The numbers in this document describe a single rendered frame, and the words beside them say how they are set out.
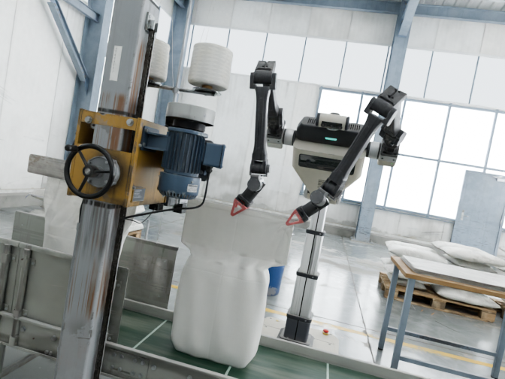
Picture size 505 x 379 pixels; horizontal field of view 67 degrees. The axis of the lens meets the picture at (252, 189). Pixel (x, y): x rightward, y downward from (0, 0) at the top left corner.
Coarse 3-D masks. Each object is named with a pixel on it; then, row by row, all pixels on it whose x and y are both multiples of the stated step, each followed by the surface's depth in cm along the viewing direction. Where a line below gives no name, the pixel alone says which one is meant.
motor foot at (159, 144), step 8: (144, 128) 134; (152, 128) 139; (144, 136) 135; (152, 136) 138; (160, 136) 137; (168, 136) 136; (144, 144) 135; (152, 144) 138; (160, 144) 137; (168, 144) 136
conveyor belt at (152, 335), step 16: (128, 320) 191; (144, 320) 194; (160, 320) 197; (128, 336) 175; (144, 336) 178; (160, 336) 180; (160, 352) 166; (176, 352) 168; (256, 352) 182; (272, 352) 185; (208, 368) 160; (224, 368) 162; (240, 368) 164; (256, 368) 167; (272, 368) 169; (288, 368) 172; (304, 368) 174; (320, 368) 177; (336, 368) 180
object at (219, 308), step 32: (192, 224) 175; (224, 224) 170; (256, 224) 168; (192, 256) 168; (224, 256) 168; (256, 256) 168; (288, 256) 166; (192, 288) 166; (224, 288) 163; (256, 288) 162; (192, 320) 166; (224, 320) 163; (256, 320) 163; (192, 352) 166; (224, 352) 163
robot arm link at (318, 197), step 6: (312, 192) 155; (318, 192) 154; (324, 192) 154; (342, 192) 160; (312, 198) 155; (318, 198) 154; (324, 198) 154; (330, 198) 164; (336, 198) 161; (318, 204) 154; (324, 204) 158
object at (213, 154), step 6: (204, 144) 139; (210, 144) 138; (216, 144) 139; (222, 144) 141; (204, 150) 138; (210, 150) 138; (216, 150) 139; (222, 150) 139; (204, 156) 138; (210, 156) 139; (216, 156) 139; (222, 156) 139; (204, 162) 138; (210, 162) 139; (216, 162) 139; (210, 168) 143
